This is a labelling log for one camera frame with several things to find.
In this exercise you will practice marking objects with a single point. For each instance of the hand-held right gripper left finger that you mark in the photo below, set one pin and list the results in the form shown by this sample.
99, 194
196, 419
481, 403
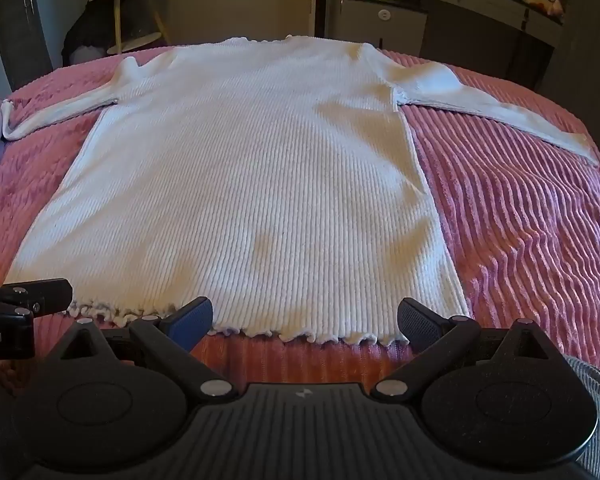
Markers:
192, 320

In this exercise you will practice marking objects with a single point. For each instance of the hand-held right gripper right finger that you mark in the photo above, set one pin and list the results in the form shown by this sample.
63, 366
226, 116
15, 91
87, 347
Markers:
417, 322

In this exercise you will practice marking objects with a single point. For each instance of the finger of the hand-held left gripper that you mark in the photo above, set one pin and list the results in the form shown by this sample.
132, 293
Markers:
45, 292

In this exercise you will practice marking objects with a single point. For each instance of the white ribbed knit sweater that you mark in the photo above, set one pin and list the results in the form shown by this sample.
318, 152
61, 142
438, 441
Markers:
260, 185

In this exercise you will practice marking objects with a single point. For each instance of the pink ribbed bedspread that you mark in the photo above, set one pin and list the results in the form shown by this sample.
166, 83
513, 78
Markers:
520, 220

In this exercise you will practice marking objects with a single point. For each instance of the white round bin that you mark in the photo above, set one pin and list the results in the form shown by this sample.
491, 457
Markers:
87, 55

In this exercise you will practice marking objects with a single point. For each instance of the dark wooden door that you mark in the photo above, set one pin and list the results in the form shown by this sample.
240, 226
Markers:
20, 25

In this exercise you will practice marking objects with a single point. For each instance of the black cloth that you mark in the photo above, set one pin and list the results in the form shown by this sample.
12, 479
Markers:
87, 25

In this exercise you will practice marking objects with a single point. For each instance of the round side table yellow legs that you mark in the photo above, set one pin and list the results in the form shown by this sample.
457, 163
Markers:
130, 15

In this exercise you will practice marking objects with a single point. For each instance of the grey drawer cabinet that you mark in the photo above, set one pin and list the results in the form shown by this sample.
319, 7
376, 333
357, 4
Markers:
380, 27

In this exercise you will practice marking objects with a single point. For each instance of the plush toys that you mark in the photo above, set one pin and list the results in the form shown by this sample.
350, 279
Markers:
545, 2

